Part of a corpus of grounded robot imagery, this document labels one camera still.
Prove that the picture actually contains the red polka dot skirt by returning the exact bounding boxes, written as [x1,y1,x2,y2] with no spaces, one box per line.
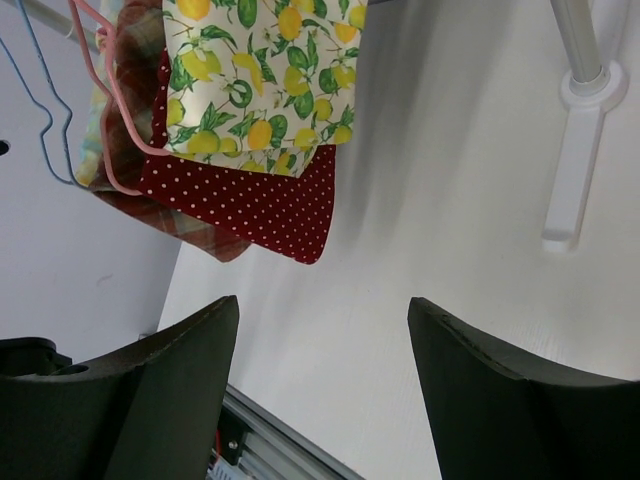
[135,49,335,265]

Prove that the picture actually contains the red plaid skirt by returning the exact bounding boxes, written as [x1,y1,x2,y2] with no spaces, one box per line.
[92,0,251,263]

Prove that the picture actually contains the blue wire hanger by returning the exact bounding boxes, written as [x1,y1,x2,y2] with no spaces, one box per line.
[0,0,76,185]
[16,0,81,187]

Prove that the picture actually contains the pastel floral skirt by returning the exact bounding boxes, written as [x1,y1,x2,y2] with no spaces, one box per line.
[75,24,117,192]

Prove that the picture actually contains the lemon print skirt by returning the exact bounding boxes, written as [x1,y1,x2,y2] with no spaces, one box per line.
[162,0,367,176]

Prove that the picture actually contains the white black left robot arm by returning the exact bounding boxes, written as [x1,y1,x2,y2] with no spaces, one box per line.
[1,296,239,479]

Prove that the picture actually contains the aluminium mounting rail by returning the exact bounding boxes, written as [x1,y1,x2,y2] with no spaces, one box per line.
[206,385,361,480]

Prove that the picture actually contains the pink wire hanger with skirt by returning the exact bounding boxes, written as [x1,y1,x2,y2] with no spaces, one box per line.
[100,23,142,197]

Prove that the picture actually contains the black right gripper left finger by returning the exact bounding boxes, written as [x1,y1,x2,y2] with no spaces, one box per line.
[1,296,239,479]

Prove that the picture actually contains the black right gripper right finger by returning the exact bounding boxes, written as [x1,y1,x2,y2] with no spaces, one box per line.
[408,297,639,479]

